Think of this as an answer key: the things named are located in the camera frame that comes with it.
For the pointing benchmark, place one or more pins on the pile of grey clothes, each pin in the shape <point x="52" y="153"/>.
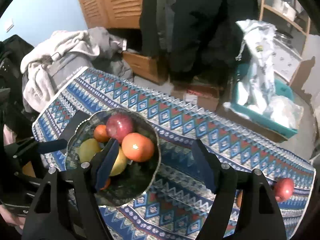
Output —
<point x="55" y="61"/>

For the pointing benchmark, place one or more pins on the blue patterned tablecloth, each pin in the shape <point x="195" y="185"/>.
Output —
<point x="177" y="204"/>

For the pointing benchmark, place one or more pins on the yellow apple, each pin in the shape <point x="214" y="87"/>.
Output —
<point x="120" y="163"/>
<point x="88" y="149"/>

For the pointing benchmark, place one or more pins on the clear plastic bag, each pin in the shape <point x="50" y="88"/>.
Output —
<point x="284" y="112"/>

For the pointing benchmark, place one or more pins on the large orange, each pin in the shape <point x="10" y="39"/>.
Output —
<point x="107" y="183"/>

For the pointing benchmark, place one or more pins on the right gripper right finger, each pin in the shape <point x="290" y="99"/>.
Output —
<point x="221" y="180"/>

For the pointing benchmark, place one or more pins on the person's left hand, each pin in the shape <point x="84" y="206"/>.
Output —
<point x="12" y="220"/>

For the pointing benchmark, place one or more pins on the wooden drawer box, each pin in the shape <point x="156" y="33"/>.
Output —
<point x="146" y="67"/>

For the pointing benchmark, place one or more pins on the dark glass bowl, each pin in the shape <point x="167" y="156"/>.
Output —
<point x="137" y="176"/>

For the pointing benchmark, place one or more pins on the wooden shelf rack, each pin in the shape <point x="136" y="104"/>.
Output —
<point x="298" y="30"/>

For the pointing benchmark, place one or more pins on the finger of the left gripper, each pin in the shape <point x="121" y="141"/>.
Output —
<point x="51" y="146"/>

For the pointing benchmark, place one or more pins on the black hanging coat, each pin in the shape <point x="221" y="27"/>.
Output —
<point x="200" y="38"/>

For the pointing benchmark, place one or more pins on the small orange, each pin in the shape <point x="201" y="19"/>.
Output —
<point x="100" y="134"/>

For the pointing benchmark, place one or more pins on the teal plastic crate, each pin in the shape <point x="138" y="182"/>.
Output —
<point x="253" y="113"/>

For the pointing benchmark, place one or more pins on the black suitcase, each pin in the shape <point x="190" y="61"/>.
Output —
<point x="13" y="50"/>

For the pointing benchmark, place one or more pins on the cardboard box on floor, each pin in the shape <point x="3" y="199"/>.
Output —
<point x="205" y="96"/>

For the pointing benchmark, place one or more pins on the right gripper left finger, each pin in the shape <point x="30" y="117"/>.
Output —
<point x="88" y="178"/>

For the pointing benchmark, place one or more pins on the small tangerine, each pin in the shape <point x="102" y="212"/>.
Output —
<point x="137" y="147"/>

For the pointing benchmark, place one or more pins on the dark red apple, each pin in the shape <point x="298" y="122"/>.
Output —
<point x="118" y="126"/>

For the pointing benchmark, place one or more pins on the white patterned storage box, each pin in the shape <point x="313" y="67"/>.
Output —
<point x="285" y="60"/>

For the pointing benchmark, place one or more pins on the white rice bag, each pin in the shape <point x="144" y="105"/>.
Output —
<point x="258" y="38"/>

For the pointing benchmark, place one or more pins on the wooden louvered wardrobe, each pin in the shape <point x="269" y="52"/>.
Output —
<point x="112" y="14"/>

